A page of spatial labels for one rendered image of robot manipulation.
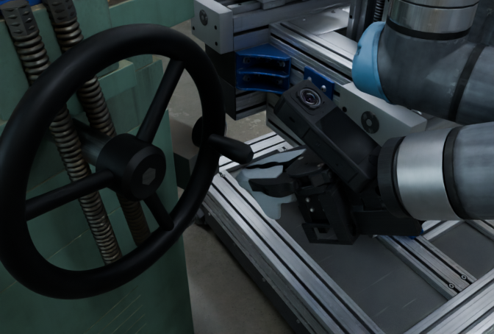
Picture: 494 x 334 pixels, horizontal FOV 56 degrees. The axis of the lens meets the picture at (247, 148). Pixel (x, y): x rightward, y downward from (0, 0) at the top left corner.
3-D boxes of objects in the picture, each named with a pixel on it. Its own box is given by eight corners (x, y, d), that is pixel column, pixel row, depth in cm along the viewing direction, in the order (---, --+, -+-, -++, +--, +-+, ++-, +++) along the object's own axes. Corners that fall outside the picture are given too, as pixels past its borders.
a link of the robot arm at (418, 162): (432, 154, 34) (464, 108, 39) (376, 160, 37) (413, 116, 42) (462, 239, 36) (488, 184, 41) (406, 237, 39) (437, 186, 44)
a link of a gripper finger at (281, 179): (245, 199, 49) (311, 196, 43) (239, 187, 48) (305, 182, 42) (270, 176, 52) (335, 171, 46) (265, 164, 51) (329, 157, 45)
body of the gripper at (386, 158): (302, 244, 48) (413, 250, 39) (270, 173, 45) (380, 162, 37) (337, 204, 53) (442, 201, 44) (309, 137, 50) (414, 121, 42)
